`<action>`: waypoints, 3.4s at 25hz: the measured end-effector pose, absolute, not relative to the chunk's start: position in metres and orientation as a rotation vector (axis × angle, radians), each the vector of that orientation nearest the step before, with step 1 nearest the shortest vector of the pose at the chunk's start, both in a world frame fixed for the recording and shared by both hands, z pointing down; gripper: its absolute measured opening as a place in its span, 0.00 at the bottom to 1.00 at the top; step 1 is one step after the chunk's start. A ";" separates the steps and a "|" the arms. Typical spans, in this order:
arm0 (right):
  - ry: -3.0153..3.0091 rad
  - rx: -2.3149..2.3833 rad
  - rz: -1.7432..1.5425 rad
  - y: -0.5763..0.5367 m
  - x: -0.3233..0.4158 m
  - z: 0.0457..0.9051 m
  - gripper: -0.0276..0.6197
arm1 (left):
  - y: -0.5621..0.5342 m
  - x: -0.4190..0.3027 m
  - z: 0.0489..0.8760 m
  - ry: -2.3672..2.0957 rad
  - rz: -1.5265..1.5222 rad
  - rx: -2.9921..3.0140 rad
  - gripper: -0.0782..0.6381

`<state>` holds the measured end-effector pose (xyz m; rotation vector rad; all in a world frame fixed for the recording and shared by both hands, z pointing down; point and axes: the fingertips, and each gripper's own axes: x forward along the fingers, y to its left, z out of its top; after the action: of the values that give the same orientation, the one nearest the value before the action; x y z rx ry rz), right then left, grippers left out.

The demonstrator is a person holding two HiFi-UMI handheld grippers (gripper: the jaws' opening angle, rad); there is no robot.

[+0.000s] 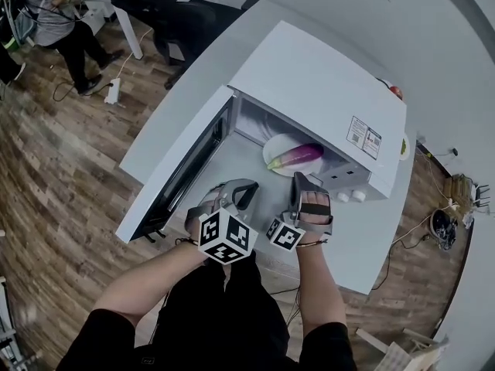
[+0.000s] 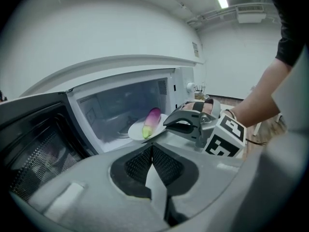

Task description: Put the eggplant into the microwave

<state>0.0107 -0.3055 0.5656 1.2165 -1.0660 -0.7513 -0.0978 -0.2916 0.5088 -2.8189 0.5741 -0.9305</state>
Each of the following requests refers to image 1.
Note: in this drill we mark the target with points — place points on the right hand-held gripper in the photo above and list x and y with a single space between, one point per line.
286 236

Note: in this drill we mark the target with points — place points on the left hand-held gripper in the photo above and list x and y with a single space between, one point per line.
226 238

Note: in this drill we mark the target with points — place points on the purple eggplant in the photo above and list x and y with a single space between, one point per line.
301 155

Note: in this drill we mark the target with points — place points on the white oval plate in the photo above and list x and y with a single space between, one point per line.
278 145

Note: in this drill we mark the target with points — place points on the white microwave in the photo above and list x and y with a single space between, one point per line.
309 91

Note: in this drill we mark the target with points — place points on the person's left forearm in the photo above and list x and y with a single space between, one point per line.
147 284

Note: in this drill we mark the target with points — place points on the person's right forearm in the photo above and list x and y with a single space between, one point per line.
321 288

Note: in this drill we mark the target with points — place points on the person's right hand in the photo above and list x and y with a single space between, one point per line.
315 198

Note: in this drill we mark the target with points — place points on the white plate with green beans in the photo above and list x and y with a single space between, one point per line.
404 157

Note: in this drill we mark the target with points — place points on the pile of green beans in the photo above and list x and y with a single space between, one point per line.
403 145

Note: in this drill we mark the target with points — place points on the person's black trousers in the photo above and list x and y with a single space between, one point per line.
232 303

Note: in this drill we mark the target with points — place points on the red tomato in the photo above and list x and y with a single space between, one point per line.
396 92

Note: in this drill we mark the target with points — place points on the black round bin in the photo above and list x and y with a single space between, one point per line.
444 228

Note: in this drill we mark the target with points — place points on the cardboard box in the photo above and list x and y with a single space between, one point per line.
458 189

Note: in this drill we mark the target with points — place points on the white power strip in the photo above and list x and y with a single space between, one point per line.
112 91

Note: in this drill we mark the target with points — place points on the router with antennas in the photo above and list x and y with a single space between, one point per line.
479 195

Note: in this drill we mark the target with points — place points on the black office chair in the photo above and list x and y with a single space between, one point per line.
185 18

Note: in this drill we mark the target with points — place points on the light wooden boards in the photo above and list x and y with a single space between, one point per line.
406 354

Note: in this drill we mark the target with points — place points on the white desk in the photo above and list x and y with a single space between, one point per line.
127 29

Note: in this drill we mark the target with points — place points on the person's black shirt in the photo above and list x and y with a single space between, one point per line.
100 338

